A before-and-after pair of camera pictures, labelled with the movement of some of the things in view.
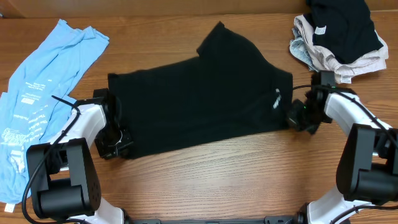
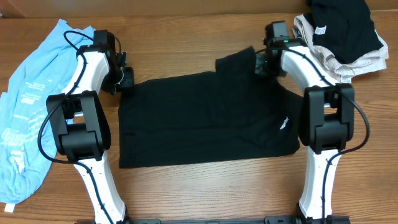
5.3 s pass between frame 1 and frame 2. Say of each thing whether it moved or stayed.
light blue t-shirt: stayed
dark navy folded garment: stayed
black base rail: stayed
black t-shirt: moved
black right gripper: moved
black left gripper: moved
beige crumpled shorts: stayed
